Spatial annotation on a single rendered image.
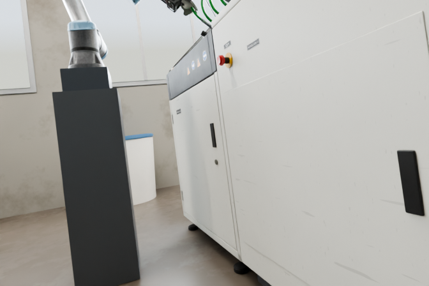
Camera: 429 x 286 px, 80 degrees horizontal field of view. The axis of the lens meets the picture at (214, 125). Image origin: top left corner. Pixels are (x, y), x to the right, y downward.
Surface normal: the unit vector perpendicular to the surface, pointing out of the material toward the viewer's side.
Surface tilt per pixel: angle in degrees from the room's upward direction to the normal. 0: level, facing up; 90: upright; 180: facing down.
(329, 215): 90
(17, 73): 90
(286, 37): 90
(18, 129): 90
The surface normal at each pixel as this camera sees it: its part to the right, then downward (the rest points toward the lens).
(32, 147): 0.29, -0.06
